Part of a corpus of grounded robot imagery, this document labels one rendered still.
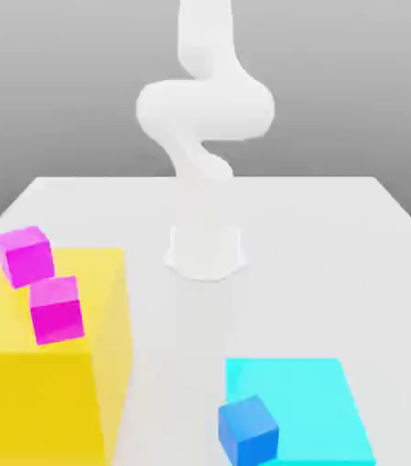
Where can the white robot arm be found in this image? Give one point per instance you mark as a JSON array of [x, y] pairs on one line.
[[205, 109]]

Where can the small magenta cube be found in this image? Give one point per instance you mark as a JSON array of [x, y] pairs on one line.
[[57, 316], [27, 258]]

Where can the small blue cube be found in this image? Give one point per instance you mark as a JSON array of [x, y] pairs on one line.
[[249, 433]]

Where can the large cyan box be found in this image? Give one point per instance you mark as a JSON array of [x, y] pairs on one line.
[[307, 397]]

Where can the large yellow box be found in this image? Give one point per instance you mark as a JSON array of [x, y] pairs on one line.
[[27, 400]]

